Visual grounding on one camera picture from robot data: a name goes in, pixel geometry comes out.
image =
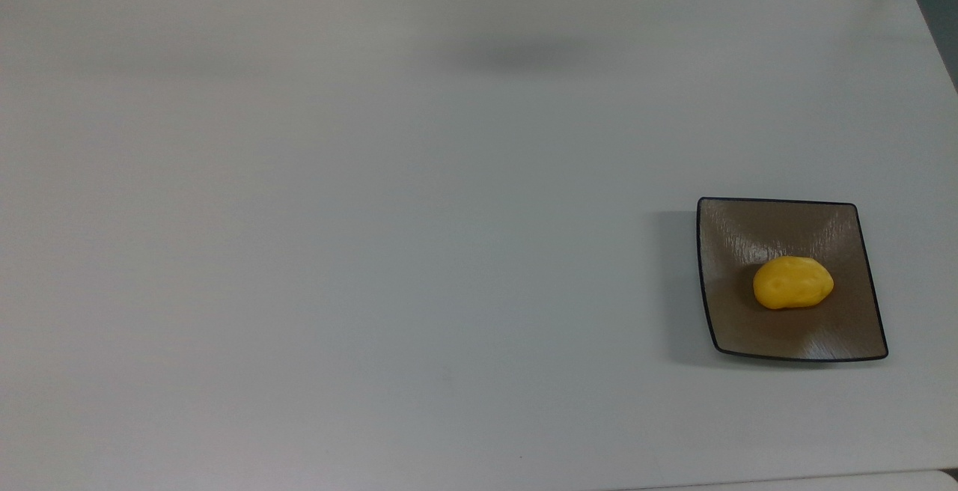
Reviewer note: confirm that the yellow lemon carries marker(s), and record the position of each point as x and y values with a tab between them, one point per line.
792	283

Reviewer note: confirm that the brown square ceramic plate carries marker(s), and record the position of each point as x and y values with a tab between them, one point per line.
748	236

